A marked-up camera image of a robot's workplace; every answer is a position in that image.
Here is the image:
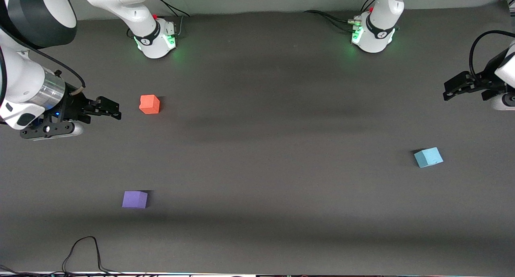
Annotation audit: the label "black right arm base cables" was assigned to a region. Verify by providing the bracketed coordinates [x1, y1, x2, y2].
[152, 0, 190, 38]

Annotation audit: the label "purple foam block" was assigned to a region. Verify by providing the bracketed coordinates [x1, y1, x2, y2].
[122, 190, 148, 209]

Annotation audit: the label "black arm base cables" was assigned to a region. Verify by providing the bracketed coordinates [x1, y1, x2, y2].
[152, 0, 190, 38]
[304, 0, 377, 33]

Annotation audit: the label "black arm wrist cable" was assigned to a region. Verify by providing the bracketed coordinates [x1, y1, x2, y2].
[469, 30, 515, 84]
[0, 24, 86, 93]

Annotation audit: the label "black right arm wrist cable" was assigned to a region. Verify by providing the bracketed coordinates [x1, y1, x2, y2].
[0, 24, 86, 93]

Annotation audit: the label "black cable loop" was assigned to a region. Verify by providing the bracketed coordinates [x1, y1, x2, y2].
[62, 236, 125, 276]

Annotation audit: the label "light blue foam block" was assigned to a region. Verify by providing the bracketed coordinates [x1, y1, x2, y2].
[414, 147, 444, 168]

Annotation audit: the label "black left arm wrist cable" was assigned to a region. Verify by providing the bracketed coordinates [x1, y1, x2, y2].
[469, 30, 515, 84]

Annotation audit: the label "black left arm base cables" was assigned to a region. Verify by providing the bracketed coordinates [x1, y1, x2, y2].
[304, 0, 377, 33]

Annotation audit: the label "orange foam block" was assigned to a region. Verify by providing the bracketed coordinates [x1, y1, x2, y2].
[139, 95, 161, 115]

